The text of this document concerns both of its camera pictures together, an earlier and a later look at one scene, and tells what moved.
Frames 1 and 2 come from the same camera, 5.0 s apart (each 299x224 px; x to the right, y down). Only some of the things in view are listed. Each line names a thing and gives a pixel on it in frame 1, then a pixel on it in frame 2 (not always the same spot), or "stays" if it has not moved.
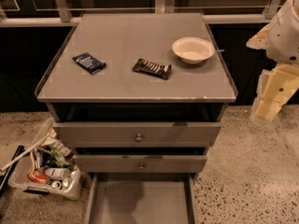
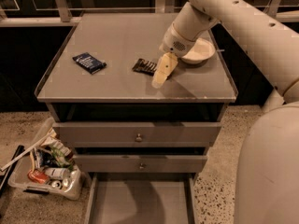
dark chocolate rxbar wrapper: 163,71 stays
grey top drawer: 137,134 stays
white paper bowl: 192,49 stays
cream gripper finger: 275,87 to 166,63
